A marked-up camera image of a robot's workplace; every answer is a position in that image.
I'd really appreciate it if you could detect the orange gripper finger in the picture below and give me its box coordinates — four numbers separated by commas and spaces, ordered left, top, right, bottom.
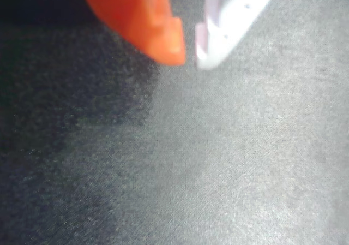
76, 0, 187, 67

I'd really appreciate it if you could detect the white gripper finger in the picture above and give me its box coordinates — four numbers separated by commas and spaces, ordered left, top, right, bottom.
195, 0, 284, 69

